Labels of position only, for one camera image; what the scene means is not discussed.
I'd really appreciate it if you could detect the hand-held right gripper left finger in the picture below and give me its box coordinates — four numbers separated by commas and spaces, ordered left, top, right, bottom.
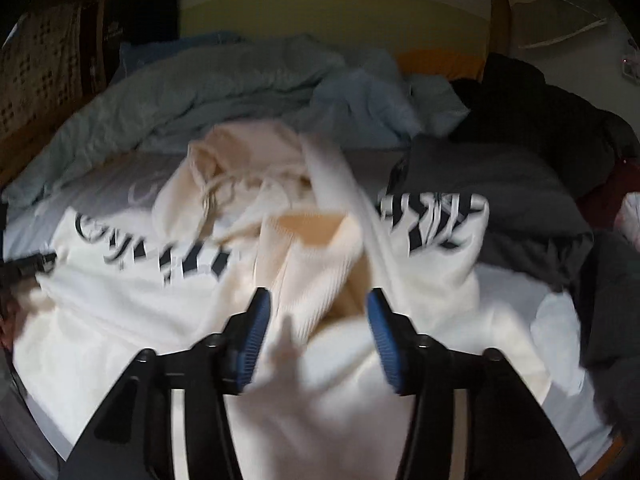
60, 287, 273, 480

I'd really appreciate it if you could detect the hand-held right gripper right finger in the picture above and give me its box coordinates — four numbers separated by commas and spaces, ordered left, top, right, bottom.
367, 287, 581, 480

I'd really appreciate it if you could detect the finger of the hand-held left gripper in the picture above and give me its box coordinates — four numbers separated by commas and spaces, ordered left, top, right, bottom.
0, 252, 58, 283

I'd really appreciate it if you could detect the cream printed hoodie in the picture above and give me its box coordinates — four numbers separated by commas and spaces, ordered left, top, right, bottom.
12, 120, 553, 480

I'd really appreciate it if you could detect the dark grey garment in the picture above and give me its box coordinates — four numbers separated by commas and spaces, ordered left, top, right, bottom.
387, 135, 598, 293

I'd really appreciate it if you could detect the lattice patterned cloth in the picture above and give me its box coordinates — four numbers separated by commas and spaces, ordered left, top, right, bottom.
0, 2, 85, 138

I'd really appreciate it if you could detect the person's leg in grey jeans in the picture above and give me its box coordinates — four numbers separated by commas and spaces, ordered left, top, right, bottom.
580, 230, 640, 423

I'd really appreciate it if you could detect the light blue-grey duvet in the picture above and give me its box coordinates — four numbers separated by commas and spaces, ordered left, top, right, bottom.
0, 32, 471, 211

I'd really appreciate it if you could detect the blue pillow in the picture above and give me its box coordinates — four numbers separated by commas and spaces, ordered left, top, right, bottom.
119, 31, 243, 73

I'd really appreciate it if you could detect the white pink-printed cloth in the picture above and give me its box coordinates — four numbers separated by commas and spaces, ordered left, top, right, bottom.
614, 195, 640, 248

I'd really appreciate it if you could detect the black jacket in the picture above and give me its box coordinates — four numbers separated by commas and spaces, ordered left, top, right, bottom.
450, 52, 640, 201

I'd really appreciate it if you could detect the black hanging garment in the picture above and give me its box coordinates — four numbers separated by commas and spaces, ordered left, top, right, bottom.
105, 0, 182, 58

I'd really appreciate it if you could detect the pale gathered curtain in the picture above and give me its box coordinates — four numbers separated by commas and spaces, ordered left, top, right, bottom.
500, 0, 628, 52

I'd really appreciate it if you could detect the wooden bed frame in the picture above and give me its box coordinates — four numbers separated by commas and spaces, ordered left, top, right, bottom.
0, 0, 513, 186

